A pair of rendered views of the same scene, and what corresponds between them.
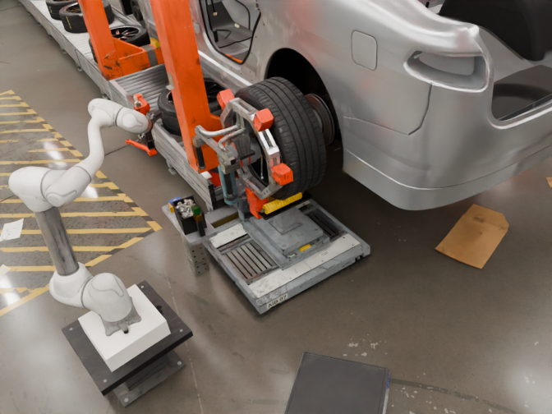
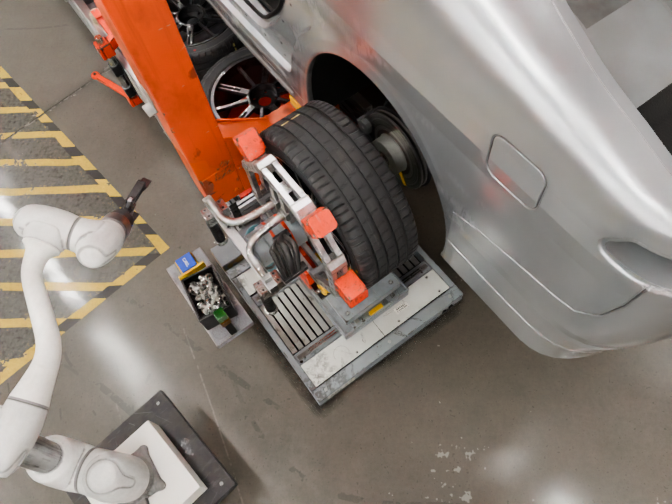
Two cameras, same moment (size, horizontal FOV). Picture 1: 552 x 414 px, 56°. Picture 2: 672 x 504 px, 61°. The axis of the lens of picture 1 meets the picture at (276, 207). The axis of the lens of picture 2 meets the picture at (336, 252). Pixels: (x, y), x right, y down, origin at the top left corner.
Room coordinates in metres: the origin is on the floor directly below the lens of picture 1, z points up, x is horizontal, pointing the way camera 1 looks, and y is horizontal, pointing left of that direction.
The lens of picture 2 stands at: (1.45, -0.04, 2.60)
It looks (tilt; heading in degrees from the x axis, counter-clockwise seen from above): 64 degrees down; 1
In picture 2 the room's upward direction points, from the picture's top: 11 degrees counter-clockwise
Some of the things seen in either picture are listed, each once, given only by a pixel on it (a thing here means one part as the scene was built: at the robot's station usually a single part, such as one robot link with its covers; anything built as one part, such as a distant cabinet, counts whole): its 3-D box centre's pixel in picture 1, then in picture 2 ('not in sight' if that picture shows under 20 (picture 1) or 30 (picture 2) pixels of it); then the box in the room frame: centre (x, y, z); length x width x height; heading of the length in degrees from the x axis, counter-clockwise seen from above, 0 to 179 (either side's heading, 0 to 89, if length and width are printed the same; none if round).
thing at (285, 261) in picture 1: (284, 232); (344, 274); (2.55, -0.04, 0.13); 0.50 x 0.36 x 0.10; 28
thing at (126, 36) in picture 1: (121, 44); not in sight; (5.81, 1.51, 0.39); 0.66 x 0.66 x 0.24
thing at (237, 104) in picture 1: (250, 149); (295, 224); (2.45, 0.10, 0.85); 0.54 x 0.07 x 0.54; 28
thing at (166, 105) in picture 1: (198, 106); (195, 28); (4.03, 0.55, 0.39); 0.66 x 0.66 x 0.24
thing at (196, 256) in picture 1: (193, 245); not in sight; (2.45, 0.54, 0.21); 0.10 x 0.10 x 0.42; 28
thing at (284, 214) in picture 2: (235, 135); (273, 239); (2.31, 0.16, 1.03); 0.19 x 0.18 x 0.11; 118
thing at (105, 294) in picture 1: (108, 294); (112, 477); (1.75, 0.85, 0.57); 0.18 x 0.16 x 0.22; 68
